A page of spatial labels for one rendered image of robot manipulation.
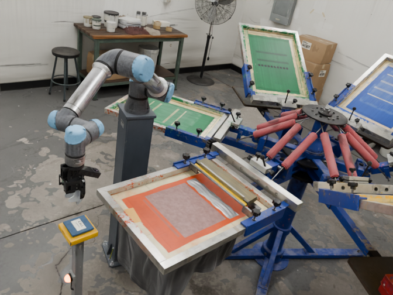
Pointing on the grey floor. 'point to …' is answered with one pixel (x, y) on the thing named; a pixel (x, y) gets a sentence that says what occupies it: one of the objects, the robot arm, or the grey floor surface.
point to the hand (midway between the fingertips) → (79, 201)
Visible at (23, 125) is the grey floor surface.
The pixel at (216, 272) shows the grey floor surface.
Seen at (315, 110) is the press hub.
